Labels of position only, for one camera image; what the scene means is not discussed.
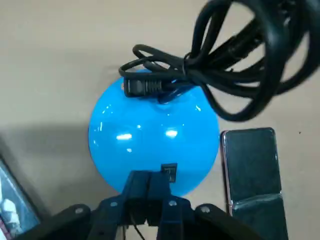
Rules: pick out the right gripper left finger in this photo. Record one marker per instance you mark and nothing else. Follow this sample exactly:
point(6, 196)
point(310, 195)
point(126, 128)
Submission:
point(136, 195)

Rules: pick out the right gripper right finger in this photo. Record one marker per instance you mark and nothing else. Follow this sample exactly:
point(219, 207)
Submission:
point(160, 195)

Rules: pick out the blue desk lamp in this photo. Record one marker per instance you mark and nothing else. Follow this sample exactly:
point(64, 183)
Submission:
point(150, 140)

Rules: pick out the black foldable phone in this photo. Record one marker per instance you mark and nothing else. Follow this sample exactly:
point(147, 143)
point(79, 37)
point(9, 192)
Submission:
point(250, 162)

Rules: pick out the blue cover magazine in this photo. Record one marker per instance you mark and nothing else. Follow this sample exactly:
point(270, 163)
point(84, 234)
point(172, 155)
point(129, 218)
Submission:
point(15, 200)

